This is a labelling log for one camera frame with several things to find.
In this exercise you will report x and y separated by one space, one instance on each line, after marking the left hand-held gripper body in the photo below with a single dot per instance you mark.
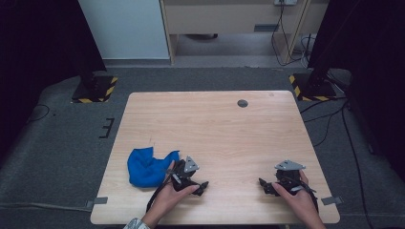
183 175

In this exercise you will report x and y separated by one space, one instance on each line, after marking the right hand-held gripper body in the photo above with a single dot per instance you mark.
288 176

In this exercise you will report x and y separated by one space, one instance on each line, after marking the blue towel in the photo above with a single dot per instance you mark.
144 170

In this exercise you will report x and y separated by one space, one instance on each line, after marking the person's right hand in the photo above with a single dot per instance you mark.
301 200

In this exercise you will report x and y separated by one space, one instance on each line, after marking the person's left hand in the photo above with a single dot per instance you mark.
167 198

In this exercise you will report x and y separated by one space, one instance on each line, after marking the grey tape piece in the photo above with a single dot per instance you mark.
331 200
98 201

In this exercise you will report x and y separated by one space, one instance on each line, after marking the patterned shirt sleeve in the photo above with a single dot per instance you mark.
135 224

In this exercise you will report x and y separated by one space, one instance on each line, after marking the grey round table grommet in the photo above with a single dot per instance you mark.
242 103

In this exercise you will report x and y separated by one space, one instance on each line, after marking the black yellow striped stand base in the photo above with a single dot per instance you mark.
313 89
95 90

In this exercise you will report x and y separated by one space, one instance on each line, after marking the black curtain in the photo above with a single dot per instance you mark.
38 47
369 63

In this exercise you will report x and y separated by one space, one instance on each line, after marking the grey label on desk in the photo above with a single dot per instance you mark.
266 28

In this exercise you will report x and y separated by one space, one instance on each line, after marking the white cabinet panel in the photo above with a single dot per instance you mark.
127 28

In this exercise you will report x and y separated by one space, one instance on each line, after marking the light wooden desk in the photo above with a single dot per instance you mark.
223 16

